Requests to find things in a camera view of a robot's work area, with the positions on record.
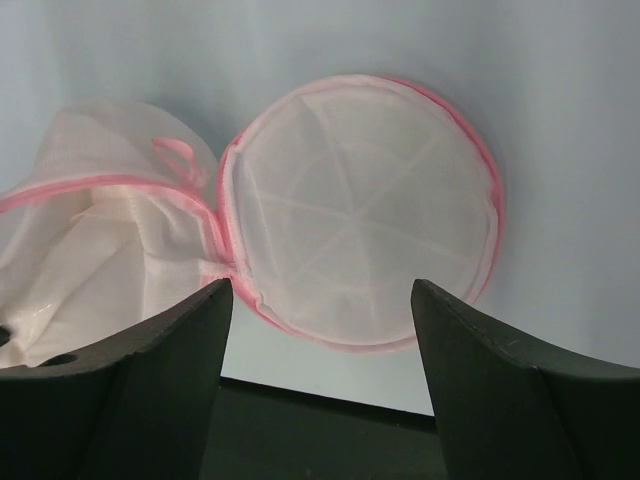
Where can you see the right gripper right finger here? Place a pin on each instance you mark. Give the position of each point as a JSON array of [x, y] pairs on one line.
[[508, 405]]

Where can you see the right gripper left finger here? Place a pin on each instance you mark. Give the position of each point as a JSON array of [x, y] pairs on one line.
[[136, 405]]

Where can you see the white bra from bag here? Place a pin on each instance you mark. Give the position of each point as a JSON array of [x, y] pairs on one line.
[[85, 265]]

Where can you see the pink mesh laundry bag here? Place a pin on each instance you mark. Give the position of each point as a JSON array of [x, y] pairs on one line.
[[322, 212]]

